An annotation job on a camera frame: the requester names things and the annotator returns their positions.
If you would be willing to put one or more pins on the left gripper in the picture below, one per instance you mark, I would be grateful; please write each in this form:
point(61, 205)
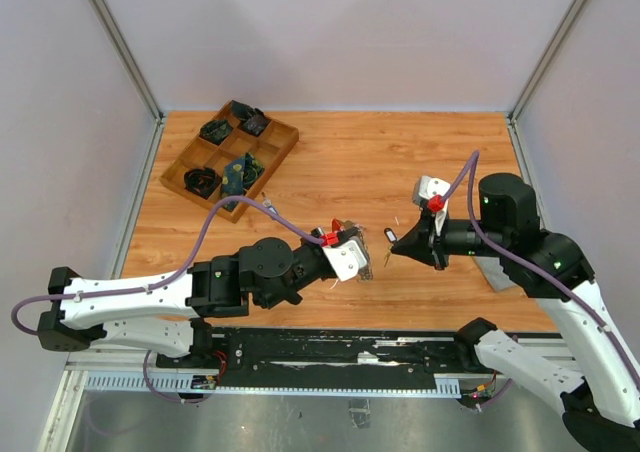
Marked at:
point(323, 253)

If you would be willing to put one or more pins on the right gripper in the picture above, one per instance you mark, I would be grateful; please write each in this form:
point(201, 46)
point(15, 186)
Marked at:
point(425, 241)

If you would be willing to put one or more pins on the key with yellow tag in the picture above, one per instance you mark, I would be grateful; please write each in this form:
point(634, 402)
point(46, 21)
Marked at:
point(387, 256)

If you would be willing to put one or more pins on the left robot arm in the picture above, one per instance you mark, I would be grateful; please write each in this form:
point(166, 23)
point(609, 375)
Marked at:
point(127, 312)

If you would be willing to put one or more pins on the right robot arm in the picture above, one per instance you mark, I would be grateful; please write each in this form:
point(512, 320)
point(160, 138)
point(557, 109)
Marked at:
point(598, 402)

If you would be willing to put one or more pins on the key with black tag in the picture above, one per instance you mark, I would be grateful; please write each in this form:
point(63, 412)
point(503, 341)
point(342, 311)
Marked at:
point(391, 236)

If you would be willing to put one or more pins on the key with blue tag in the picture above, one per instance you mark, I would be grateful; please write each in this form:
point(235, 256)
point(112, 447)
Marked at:
point(266, 202)

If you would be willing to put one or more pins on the grey foam pad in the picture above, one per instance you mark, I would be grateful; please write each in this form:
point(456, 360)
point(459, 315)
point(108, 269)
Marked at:
point(493, 273)

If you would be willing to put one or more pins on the blue tie yellow flowers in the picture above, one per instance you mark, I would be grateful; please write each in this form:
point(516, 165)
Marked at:
point(240, 175)

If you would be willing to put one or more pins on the wooden compartment tray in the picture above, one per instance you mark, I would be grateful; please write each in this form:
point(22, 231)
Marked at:
point(270, 148)

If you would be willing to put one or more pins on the dark tie orange flowers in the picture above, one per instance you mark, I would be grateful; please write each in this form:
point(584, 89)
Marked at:
point(202, 181)

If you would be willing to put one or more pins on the dark tie purple pattern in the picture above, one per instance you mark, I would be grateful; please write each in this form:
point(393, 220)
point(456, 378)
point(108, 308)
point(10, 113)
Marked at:
point(255, 125)

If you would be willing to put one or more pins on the green patterned rolled tie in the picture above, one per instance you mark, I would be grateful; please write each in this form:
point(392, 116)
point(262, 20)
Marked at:
point(216, 130)

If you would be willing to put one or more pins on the dark folded tie back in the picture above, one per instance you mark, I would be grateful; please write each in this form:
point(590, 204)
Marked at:
point(243, 112)

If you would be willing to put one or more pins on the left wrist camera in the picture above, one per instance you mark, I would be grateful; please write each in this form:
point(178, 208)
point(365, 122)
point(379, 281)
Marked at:
point(349, 260)

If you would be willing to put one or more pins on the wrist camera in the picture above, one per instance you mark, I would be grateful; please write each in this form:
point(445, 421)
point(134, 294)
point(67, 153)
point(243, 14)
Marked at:
point(428, 195)
point(349, 260)

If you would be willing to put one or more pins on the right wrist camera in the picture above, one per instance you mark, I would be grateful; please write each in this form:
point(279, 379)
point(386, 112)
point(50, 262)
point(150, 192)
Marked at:
point(428, 195)

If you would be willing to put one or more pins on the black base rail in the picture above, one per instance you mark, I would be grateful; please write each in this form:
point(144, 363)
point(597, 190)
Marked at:
point(326, 361)

